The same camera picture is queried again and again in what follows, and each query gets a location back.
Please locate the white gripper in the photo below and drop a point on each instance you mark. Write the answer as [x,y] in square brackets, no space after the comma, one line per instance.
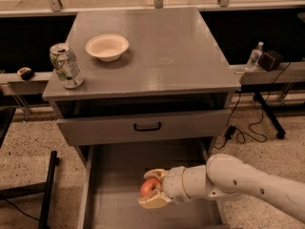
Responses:
[173,183]

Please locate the red apple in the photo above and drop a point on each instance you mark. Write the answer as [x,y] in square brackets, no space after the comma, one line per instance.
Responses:
[148,186]

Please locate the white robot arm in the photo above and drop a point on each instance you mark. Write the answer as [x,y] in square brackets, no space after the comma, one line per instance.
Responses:
[222,176]

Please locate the open grey drawer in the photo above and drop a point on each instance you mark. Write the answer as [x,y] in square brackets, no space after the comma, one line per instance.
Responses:
[114,175]

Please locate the closed grey drawer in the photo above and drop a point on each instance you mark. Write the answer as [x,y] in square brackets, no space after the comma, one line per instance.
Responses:
[119,129]

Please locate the grey drawer cabinet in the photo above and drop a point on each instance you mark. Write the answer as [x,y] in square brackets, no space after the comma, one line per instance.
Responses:
[172,65]

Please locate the black stand leg with caster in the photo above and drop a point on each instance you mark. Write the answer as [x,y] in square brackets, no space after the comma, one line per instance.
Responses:
[280,131]

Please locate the green white soda can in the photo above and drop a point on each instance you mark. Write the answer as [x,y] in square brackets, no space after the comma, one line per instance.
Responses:
[65,65]

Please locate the white paper bowl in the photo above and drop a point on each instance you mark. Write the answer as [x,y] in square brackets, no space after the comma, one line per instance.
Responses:
[107,47]

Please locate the clear plastic water bottle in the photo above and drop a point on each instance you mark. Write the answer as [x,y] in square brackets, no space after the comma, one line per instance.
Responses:
[255,57]

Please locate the small black box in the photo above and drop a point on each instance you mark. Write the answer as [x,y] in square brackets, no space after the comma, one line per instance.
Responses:
[270,60]

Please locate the black yellow tape measure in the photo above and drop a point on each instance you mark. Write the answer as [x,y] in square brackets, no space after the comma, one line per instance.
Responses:
[25,73]

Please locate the black drawer handle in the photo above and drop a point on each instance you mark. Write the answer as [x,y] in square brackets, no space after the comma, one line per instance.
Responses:
[152,127]

